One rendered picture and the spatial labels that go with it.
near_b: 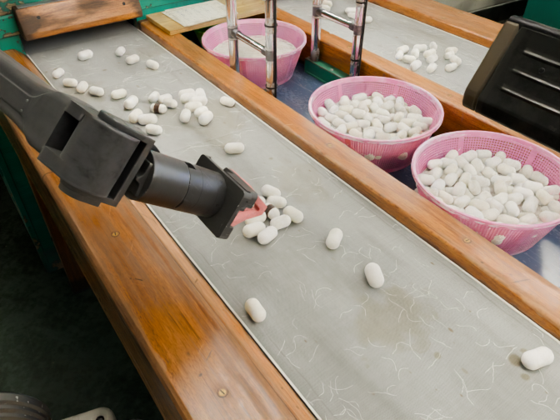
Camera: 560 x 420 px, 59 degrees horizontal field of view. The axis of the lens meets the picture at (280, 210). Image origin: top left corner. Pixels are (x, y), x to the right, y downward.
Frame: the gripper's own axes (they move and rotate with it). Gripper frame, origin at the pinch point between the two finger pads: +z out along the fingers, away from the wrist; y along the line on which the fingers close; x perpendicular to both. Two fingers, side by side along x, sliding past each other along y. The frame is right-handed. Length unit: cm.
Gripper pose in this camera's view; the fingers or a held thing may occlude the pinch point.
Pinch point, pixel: (259, 208)
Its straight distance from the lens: 67.5
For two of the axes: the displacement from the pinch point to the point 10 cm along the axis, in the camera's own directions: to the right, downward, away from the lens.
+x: -5.1, 8.3, 2.2
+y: -5.8, -5.2, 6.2
